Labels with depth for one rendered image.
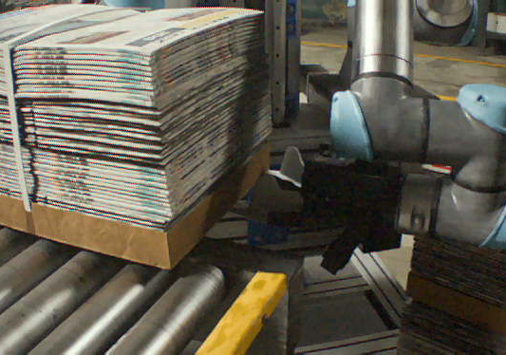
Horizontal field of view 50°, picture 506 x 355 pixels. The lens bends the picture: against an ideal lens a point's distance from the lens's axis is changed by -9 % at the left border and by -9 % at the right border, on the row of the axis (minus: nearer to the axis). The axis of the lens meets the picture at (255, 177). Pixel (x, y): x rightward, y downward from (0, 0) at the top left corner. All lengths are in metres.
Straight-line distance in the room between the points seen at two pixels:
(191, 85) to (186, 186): 0.10
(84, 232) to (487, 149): 0.45
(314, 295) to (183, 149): 1.05
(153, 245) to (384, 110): 0.28
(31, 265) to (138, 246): 0.13
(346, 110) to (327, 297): 1.00
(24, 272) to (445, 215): 0.48
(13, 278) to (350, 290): 1.12
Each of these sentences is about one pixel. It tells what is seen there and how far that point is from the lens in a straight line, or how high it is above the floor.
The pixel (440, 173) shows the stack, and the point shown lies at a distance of 0.81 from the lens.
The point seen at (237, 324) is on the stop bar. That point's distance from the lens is 0.49.
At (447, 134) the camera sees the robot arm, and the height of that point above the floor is 0.93.
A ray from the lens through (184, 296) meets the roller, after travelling 0.57.
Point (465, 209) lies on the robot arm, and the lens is 0.68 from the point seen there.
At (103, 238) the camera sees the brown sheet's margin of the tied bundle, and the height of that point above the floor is 0.83.
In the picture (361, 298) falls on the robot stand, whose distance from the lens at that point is 1.61.
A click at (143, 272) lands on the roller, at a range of 0.61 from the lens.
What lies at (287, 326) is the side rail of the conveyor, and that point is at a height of 0.74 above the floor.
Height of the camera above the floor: 1.12
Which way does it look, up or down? 23 degrees down
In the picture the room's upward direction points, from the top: straight up
